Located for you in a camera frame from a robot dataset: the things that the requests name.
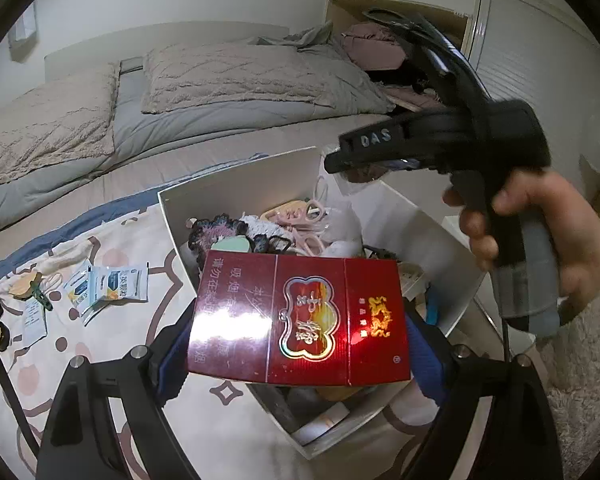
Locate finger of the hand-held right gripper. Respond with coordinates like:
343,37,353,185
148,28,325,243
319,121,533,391
362,7,433,68
412,10,491,111

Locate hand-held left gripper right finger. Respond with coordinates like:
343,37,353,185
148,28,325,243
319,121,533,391
405,310,566,480

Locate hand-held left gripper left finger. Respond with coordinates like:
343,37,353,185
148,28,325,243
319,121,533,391
35,305,201,480

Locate green round case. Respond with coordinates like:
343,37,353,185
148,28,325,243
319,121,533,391
212,236,251,253

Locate red cigarette box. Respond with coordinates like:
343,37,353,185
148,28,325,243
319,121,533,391
186,250,413,387

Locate white shoe box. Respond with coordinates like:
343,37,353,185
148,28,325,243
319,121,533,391
157,146,488,461

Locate person's right hand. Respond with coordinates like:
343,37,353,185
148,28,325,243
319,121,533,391
442,167,600,331

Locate pile of clothes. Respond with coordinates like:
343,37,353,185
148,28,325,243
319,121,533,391
340,22,446,106

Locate wooden closet niche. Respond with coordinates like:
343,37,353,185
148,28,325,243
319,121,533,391
325,0,471,111

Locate printed blanket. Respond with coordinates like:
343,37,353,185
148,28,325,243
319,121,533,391
0,195,301,480

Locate white shutter door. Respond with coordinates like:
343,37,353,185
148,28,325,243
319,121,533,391
462,0,600,161

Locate white and blue sachet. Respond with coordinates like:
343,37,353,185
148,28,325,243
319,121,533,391
62,269,101,328
89,263,151,304

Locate white tape roll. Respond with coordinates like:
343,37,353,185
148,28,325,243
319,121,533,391
292,402,351,446

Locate dark crochet coaster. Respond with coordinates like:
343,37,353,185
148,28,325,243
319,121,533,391
187,215,251,261

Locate green clip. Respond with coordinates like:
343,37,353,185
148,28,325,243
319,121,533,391
28,282,55,311

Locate white paper sachet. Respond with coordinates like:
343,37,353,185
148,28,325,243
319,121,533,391
22,300,48,348

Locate beige fuzzy pillow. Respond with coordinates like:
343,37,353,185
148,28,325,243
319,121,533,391
140,42,396,116
0,62,121,191

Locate white fluffy rug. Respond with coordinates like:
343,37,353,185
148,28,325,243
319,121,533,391
535,290,600,480

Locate pink scissors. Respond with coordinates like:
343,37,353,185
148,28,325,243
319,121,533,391
275,197,331,256

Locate grey duvet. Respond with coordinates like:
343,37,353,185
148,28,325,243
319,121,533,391
0,25,396,238

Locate black cable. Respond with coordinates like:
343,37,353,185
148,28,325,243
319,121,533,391
0,317,38,456

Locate white wall hanging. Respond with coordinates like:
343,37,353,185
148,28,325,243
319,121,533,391
7,0,38,48

